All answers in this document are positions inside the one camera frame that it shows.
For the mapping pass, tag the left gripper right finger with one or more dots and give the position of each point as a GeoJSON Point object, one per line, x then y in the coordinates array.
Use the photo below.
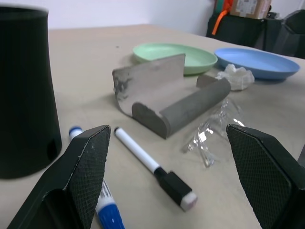
{"type": "Point", "coordinates": [264, 171]}

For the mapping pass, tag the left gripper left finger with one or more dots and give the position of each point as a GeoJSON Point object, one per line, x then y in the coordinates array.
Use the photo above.
{"type": "Point", "coordinates": [81, 171]}

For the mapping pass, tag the blue whiteboard marker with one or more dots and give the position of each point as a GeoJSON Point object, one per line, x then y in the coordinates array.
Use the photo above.
{"type": "Point", "coordinates": [109, 212]}

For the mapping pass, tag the white tissue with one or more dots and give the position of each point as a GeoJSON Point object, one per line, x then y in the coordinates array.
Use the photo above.
{"type": "Point", "coordinates": [236, 76]}

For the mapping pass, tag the blue plate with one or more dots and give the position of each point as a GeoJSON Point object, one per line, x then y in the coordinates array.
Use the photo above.
{"type": "Point", "coordinates": [250, 59]}

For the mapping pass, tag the black whiteboard marker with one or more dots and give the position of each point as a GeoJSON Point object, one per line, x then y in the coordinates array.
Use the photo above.
{"type": "Point", "coordinates": [135, 149]}

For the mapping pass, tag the clear plastic wrapper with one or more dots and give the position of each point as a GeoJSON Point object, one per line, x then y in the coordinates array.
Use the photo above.
{"type": "Point", "coordinates": [207, 133]}

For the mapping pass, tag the black tapered cup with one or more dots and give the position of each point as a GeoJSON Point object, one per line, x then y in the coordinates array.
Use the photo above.
{"type": "Point", "coordinates": [23, 95]}

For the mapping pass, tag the grey eraser block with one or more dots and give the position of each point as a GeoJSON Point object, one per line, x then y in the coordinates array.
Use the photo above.
{"type": "Point", "coordinates": [152, 83]}

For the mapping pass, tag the black plastic case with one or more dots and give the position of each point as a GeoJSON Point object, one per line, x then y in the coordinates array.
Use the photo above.
{"type": "Point", "coordinates": [286, 35]}

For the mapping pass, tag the black fabric bag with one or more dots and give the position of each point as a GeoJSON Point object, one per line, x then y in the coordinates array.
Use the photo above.
{"type": "Point", "coordinates": [238, 31]}

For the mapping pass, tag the green plate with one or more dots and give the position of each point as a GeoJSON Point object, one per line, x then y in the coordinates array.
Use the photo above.
{"type": "Point", "coordinates": [162, 51]}

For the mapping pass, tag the cardboard box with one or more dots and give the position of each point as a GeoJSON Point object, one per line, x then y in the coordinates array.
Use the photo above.
{"type": "Point", "coordinates": [250, 7]}

